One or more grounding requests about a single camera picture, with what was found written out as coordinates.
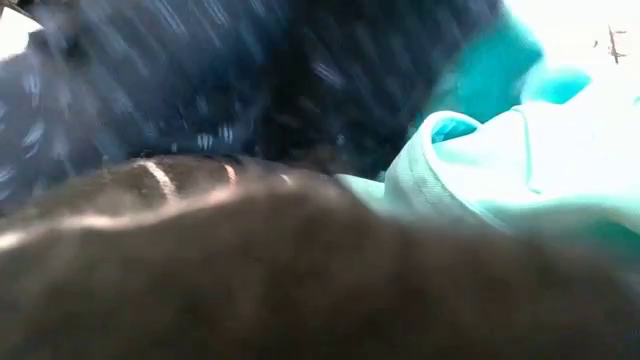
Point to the black striped sock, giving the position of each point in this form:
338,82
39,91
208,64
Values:
300,280

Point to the navy dotted garment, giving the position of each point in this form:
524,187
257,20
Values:
175,75

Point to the pale mint garment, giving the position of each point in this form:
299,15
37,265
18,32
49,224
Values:
550,170

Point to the turquoise shirt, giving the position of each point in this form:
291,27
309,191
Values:
480,75

